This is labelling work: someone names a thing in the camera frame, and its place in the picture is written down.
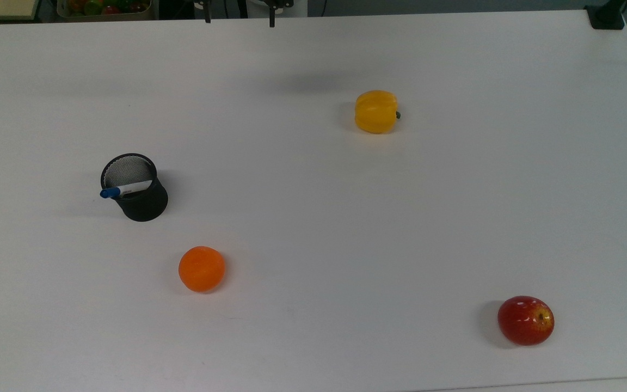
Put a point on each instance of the orange fruit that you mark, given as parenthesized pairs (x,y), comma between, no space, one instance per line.
(201,269)

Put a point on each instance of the black mesh pen cup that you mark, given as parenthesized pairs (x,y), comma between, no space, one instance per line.
(140,202)

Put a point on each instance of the black clamp camera mount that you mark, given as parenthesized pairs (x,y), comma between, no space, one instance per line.
(606,16)

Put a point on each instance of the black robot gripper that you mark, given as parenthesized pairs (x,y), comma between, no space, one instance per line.
(280,3)

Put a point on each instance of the yellow bell pepper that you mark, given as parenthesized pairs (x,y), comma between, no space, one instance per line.
(375,112)

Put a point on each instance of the white marker pen blue cap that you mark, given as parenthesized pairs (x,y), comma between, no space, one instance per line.
(126,189)

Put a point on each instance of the red apple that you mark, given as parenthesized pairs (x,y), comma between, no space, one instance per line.
(526,320)

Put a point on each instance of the bin of toy fruit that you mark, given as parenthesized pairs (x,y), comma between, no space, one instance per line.
(104,8)

